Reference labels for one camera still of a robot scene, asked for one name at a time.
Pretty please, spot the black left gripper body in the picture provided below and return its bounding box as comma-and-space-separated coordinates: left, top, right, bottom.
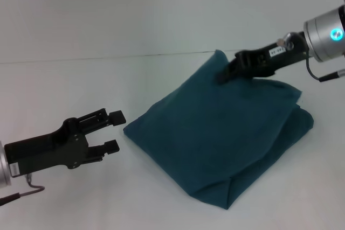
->
4, 117, 90, 179

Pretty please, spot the grey cable with silver connector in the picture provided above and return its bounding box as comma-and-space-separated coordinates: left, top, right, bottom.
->
277, 32, 296, 51

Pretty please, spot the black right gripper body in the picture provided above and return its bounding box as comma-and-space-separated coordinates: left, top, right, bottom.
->
234, 32, 310, 79

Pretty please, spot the blue-green shirt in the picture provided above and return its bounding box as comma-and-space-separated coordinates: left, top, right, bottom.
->
123, 49, 315, 211

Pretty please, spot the black cable plug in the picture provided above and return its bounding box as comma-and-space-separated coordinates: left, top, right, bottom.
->
306, 52, 345, 83

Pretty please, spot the dark red cable with plug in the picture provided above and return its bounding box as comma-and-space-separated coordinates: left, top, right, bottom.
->
0, 175, 45, 206

